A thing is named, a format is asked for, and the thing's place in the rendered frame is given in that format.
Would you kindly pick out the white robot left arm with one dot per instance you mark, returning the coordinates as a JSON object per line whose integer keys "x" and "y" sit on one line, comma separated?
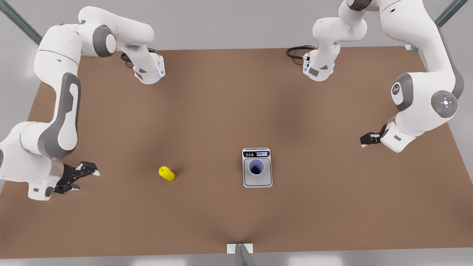
{"x": 421, "y": 74}

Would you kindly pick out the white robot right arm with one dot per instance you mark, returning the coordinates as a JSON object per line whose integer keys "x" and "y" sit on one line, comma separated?
{"x": 59, "y": 111}

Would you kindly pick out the yellow sauce bottle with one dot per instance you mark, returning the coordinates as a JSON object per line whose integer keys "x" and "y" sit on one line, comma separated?
{"x": 167, "y": 174}

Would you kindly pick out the pale lilac cup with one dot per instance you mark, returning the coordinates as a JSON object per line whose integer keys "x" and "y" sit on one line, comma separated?
{"x": 256, "y": 168}

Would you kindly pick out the grey digital kitchen scale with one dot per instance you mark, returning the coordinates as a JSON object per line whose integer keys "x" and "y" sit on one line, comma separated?
{"x": 257, "y": 181}

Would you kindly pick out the silver post foot plate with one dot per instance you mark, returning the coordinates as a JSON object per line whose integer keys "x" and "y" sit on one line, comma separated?
{"x": 411, "y": 47}
{"x": 231, "y": 248}

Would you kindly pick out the silver frame post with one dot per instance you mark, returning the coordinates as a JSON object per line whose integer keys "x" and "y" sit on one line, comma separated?
{"x": 242, "y": 256}
{"x": 22, "y": 23}
{"x": 449, "y": 13}

